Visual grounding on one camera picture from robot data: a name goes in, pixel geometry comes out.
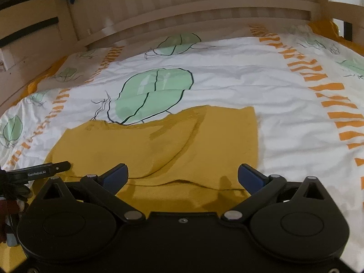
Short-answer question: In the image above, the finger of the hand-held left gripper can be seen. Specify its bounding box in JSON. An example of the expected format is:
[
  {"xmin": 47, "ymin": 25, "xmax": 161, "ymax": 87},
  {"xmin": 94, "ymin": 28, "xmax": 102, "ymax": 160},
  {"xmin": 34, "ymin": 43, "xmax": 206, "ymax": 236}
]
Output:
[{"xmin": 5, "ymin": 161, "xmax": 71, "ymax": 181}]

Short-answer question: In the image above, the white leaf-print duvet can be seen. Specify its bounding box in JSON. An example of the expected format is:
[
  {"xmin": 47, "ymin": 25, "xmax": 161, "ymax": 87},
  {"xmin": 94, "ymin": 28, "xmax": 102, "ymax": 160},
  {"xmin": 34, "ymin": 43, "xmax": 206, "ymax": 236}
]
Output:
[{"xmin": 0, "ymin": 24, "xmax": 364, "ymax": 271}]

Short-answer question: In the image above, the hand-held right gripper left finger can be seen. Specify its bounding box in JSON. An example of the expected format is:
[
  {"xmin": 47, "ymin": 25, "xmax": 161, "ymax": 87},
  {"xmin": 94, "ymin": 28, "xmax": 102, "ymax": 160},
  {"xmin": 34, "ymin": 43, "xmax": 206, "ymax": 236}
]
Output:
[{"xmin": 39, "ymin": 163, "xmax": 144, "ymax": 224}]

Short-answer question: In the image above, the mustard yellow small shirt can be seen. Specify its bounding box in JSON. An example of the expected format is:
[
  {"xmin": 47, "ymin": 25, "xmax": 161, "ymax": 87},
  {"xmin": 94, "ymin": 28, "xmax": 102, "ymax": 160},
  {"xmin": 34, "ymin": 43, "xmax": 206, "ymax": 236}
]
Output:
[{"xmin": 32, "ymin": 105, "xmax": 259, "ymax": 219}]

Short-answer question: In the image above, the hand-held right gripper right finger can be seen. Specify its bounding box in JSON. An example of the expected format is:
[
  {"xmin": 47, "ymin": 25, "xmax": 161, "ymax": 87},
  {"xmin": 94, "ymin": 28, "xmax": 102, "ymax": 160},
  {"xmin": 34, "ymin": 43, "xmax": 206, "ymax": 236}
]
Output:
[{"xmin": 220, "ymin": 163, "xmax": 333, "ymax": 224}]

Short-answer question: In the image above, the wooden bed frame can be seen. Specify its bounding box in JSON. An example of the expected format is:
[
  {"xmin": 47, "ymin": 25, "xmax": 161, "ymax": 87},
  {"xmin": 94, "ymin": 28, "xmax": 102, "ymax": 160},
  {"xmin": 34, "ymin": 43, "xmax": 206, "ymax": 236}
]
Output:
[{"xmin": 0, "ymin": 0, "xmax": 364, "ymax": 115}]

